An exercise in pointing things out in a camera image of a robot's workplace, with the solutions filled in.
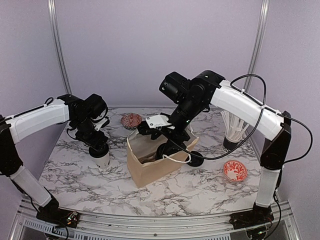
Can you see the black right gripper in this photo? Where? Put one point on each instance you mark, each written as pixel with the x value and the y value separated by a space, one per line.
pixel 173 136

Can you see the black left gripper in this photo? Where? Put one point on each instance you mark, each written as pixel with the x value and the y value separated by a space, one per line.
pixel 96 142

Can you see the brown paper takeout bag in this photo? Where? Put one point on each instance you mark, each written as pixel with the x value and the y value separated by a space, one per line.
pixel 139 146

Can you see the brown cardboard cup carrier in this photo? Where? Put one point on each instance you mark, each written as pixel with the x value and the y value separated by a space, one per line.
pixel 148 159

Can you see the black coffee cup lid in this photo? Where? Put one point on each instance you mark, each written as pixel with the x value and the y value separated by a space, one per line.
pixel 166 149

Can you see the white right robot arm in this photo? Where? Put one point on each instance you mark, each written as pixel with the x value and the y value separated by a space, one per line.
pixel 275 126

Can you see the right arm base board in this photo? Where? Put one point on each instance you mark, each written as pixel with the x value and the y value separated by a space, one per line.
pixel 250 218

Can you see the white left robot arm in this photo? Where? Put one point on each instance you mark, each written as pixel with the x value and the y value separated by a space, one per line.
pixel 19 127

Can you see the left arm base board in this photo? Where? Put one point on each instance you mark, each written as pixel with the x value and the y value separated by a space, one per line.
pixel 60 217

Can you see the red patterned bowl left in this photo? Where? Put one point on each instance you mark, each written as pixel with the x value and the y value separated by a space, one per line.
pixel 131 121

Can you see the black cup holding straws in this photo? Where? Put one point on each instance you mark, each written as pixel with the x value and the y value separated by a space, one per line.
pixel 228 144

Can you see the stack of black lids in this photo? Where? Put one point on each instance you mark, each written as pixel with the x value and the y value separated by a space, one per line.
pixel 196 159

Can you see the red floral bowl right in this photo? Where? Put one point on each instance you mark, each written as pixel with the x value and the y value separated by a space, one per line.
pixel 235 171

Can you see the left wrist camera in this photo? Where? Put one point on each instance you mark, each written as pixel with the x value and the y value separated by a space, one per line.
pixel 102 123

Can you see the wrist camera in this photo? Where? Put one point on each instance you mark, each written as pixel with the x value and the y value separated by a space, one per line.
pixel 152 123
pixel 102 123

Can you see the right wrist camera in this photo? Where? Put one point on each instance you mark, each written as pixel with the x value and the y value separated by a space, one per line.
pixel 152 123

